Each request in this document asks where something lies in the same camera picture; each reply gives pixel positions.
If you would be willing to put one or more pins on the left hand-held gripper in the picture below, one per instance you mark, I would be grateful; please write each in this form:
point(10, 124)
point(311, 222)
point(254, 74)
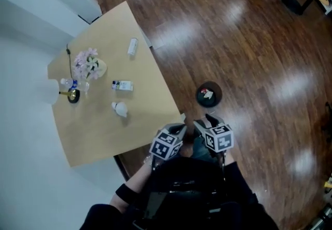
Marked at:
point(163, 147)

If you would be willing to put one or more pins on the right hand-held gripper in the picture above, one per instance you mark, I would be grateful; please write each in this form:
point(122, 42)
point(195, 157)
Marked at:
point(220, 139)

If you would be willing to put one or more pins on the black round trash bin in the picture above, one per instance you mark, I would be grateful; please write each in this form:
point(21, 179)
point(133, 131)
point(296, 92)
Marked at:
point(202, 101)

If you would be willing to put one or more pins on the small red wrapper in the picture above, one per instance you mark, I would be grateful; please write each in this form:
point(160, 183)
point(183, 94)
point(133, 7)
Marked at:
point(204, 91)

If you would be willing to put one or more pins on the white paper ball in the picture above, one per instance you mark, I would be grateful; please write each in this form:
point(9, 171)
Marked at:
point(121, 109)

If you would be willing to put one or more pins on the small white blue box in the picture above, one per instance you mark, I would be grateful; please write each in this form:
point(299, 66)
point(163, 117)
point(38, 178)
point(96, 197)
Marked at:
point(125, 85)

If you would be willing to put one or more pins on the small white plastic block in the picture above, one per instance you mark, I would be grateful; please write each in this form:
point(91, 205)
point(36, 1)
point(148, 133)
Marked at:
point(132, 46)

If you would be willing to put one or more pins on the person's left forearm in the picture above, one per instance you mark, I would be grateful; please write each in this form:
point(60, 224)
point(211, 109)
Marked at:
point(137, 179)

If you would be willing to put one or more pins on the person's right forearm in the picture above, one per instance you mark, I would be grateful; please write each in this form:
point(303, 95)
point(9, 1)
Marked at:
point(236, 179)

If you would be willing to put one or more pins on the person's jeans leg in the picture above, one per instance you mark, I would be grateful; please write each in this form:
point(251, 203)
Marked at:
point(202, 148)

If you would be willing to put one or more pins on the black metal table leg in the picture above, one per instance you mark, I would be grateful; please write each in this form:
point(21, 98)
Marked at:
point(122, 168)

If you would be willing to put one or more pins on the person's black jacket torso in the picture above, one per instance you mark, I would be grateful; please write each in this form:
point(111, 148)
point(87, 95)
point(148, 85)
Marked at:
point(186, 210)

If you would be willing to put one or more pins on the white table leg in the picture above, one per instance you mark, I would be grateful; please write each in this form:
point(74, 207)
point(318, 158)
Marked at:
point(147, 40)

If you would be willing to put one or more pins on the pink flowers in white pot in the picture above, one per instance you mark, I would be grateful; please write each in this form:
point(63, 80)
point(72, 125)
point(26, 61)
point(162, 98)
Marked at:
point(101, 66)

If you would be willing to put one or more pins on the white shade table lamp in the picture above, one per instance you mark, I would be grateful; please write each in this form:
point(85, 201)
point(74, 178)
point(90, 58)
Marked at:
point(74, 96)

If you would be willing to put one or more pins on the clear plastic water bottle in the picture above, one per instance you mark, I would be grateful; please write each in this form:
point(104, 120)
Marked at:
point(74, 84)

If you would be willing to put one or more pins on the white open box bin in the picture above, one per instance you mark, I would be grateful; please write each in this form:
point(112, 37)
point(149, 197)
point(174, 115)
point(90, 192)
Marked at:
point(80, 3)

